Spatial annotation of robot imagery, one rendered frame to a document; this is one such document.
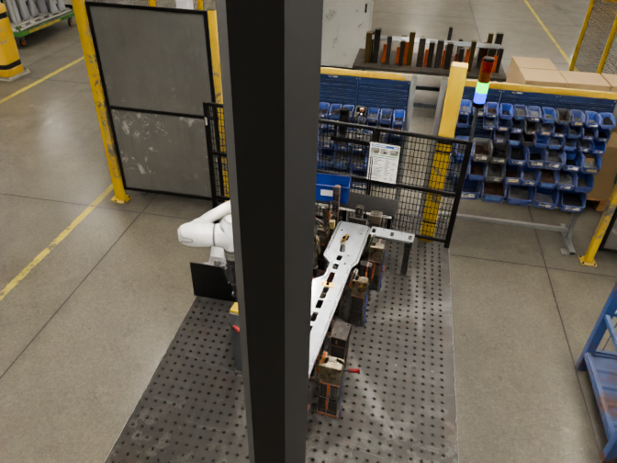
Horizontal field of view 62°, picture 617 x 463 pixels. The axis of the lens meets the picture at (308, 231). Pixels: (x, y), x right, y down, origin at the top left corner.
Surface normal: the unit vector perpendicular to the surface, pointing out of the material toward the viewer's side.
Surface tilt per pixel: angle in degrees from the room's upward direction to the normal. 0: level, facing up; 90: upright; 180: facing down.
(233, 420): 0
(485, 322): 0
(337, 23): 90
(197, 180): 89
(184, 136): 90
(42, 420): 0
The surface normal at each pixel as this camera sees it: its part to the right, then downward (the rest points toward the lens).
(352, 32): -0.19, 0.56
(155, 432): 0.03, -0.82
